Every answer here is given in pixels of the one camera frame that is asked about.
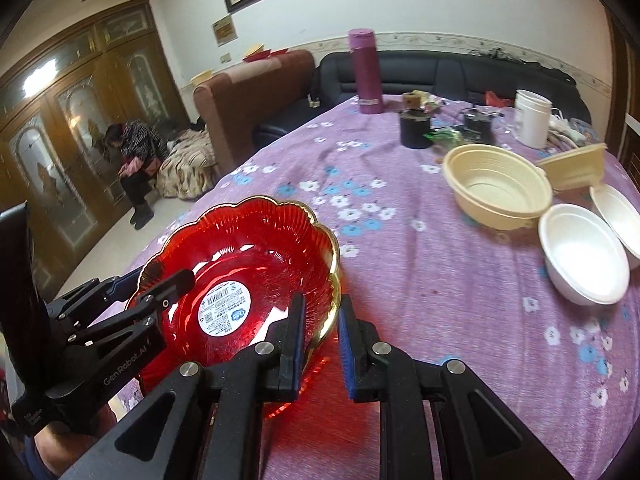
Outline red bowl with white sticker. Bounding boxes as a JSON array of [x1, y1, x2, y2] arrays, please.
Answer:
[[127, 195, 342, 394]]

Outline white paper bowl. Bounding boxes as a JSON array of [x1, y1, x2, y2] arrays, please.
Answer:
[[538, 204, 630, 307], [589, 184, 640, 270]]

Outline cream plastic bowl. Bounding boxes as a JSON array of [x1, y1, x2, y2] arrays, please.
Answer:
[[535, 143, 606, 192], [442, 144, 553, 231]]

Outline left hand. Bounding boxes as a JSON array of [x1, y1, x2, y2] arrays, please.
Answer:
[[35, 405, 116, 478]]

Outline purple floral tablecloth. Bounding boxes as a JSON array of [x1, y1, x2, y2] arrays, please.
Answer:
[[96, 101, 639, 479]]

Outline patterned beige blanket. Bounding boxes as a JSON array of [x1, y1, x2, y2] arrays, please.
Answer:
[[155, 129, 219, 200]]

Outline seated person in dark clothes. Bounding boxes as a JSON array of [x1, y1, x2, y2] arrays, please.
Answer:
[[104, 119, 168, 231]]

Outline wooden cabinet with glass doors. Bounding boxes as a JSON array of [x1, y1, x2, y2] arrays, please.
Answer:
[[1, 0, 189, 300]]

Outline brown armchair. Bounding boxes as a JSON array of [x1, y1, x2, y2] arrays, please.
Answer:
[[193, 50, 316, 174]]

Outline green plastic wrapper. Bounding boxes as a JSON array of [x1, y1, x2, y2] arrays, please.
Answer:
[[423, 128, 468, 152]]

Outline black round container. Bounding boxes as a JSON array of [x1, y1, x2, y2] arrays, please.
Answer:
[[399, 110, 433, 150]]

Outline white cloth gloves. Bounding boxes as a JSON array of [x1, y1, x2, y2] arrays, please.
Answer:
[[549, 113, 599, 148]]

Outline white plastic jar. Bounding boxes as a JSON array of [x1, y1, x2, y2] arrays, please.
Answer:
[[514, 89, 552, 150]]

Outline small wooden figure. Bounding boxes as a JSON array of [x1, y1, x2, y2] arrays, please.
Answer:
[[401, 91, 424, 113]]

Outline purple thermos bottle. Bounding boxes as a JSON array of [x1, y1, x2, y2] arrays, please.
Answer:
[[348, 28, 384, 115]]

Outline yellow snack packet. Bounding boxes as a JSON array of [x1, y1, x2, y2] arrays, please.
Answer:
[[413, 90, 442, 114]]

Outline red bag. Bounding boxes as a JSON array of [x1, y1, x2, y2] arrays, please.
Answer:
[[485, 90, 514, 107]]

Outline black leather sofa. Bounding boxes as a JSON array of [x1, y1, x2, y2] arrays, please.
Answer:
[[253, 51, 591, 150]]

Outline small wall plaque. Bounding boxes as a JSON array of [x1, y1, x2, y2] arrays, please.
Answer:
[[212, 14, 238, 47]]

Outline black device with cables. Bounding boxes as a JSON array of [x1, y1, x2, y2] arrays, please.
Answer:
[[462, 108, 495, 144]]

